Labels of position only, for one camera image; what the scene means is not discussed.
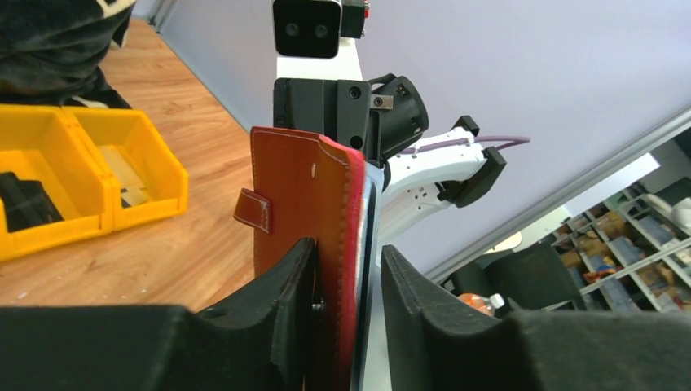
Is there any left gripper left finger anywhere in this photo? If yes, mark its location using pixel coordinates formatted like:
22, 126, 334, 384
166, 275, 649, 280
1, 239, 317, 390

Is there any black floral blanket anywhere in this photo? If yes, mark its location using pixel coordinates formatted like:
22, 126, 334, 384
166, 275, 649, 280
1, 1, 135, 108

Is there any black office chair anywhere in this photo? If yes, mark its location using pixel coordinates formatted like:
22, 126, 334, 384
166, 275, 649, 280
447, 244, 586, 310

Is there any red leather card holder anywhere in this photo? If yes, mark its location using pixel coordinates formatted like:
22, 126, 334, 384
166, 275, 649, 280
234, 126, 366, 390

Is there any metal storage shelving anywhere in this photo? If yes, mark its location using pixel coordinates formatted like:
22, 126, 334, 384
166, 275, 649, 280
544, 178, 690, 313

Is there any yellow three-compartment bin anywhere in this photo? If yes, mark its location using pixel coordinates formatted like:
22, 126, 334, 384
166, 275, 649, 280
1, 104, 189, 260

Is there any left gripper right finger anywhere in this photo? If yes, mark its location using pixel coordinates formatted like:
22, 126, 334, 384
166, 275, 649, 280
381, 245, 690, 390

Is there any orange drink bottle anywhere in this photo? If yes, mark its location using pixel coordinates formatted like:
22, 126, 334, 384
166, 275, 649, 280
457, 293, 505, 316

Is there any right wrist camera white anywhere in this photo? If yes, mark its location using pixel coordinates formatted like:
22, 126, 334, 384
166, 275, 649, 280
272, 0, 370, 81

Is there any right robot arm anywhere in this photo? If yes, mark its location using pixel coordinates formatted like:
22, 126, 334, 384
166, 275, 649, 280
273, 73, 506, 244

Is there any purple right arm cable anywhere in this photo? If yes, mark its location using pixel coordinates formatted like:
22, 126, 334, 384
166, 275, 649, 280
399, 134, 532, 156

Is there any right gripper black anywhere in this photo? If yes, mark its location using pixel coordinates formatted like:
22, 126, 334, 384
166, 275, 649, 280
273, 78, 373, 157

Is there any striped beige card in bin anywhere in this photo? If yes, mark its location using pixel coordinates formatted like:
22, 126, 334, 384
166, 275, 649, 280
98, 145, 153, 209

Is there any black card in bin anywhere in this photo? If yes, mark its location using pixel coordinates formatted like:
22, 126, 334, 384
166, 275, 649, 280
1, 172, 64, 233

